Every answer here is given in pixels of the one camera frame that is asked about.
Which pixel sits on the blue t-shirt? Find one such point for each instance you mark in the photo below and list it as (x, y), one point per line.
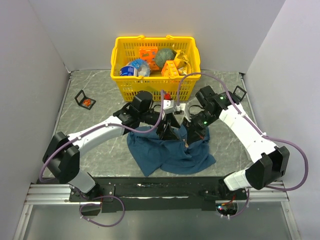
(151, 153)

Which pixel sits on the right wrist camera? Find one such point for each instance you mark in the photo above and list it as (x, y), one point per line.
(182, 109)

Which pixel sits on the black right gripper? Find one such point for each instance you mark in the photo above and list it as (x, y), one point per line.
(195, 134)

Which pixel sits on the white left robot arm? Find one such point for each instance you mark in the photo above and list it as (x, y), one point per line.
(63, 154)

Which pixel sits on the yellow plastic basket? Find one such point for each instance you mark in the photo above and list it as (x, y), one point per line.
(130, 48)

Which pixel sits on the black right stand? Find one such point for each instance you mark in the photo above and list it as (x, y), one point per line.
(239, 94)

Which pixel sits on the black stand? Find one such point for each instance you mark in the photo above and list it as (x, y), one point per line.
(80, 97)
(239, 94)

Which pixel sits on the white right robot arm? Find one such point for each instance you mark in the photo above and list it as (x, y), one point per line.
(269, 162)

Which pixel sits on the orange cracker box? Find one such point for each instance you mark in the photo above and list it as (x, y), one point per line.
(169, 69)

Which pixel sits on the yellow snack bag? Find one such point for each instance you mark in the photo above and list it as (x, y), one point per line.
(182, 62)

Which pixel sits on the green avocado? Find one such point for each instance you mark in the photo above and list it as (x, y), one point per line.
(163, 55)

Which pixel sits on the orange leaf brooch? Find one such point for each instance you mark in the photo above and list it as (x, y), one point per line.
(87, 102)

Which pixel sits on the orange snack box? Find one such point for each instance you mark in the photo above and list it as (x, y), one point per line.
(148, 54)

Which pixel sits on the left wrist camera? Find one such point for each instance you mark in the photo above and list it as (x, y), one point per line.
(168, 105)

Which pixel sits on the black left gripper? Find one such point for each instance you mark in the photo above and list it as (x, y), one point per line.
(168, 133)

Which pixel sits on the black left stand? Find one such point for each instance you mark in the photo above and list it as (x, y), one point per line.
(80, 97)

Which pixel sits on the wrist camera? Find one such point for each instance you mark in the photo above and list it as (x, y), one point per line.
(168, 105)
(182, 109)

